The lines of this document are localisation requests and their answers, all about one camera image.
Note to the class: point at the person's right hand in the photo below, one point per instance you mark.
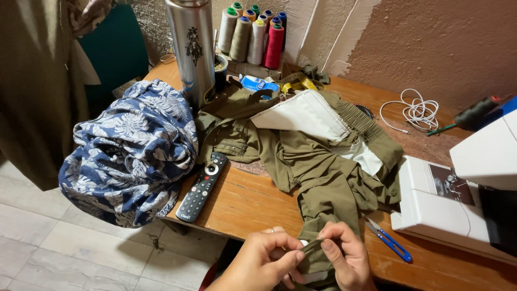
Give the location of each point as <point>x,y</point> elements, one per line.
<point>351,262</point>

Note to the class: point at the person's left hand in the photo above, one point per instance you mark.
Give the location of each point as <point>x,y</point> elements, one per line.
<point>254,258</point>

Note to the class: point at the olive green trousers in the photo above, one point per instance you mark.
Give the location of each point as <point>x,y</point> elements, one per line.
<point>323,182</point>

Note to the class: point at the blue thread snips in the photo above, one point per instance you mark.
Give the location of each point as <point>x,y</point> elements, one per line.
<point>391,242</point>

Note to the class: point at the black remote control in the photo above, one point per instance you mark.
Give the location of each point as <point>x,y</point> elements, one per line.
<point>202,188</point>

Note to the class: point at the white sewing machine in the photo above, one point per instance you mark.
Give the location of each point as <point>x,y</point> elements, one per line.
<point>436,210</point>

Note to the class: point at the black round pin holder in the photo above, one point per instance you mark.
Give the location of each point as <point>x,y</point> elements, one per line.
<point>365,111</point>

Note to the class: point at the blue floral fabric bundle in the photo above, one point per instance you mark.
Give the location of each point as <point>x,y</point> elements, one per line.
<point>129,153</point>

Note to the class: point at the blue and white packet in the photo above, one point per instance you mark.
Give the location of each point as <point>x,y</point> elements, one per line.
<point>258,84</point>

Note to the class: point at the yellow measuring tape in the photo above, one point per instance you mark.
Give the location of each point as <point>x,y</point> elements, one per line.
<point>301,83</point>

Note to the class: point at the cardboard box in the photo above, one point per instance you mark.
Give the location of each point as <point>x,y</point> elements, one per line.
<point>250,70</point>

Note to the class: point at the dark mate cup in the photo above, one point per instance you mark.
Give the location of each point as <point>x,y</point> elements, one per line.
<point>220,72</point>

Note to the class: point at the olive fabric scrap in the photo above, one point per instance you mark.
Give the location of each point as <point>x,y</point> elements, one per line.
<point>317,74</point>

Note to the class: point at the dark thread spool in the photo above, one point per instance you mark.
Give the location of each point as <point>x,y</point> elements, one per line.
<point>476,113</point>

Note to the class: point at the stainless steel thermos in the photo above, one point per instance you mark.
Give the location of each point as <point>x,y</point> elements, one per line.
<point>190,48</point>

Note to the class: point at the group of thread cones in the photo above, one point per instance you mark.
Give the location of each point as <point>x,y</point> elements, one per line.
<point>250,38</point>

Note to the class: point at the teal chair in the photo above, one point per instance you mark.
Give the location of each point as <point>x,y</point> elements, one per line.
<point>115,52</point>

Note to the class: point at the olive brown curtain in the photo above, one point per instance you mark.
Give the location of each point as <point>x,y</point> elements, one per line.
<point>36,89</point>

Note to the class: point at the floral patterned cloth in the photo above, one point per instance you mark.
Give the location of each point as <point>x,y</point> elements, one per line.
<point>87,14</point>

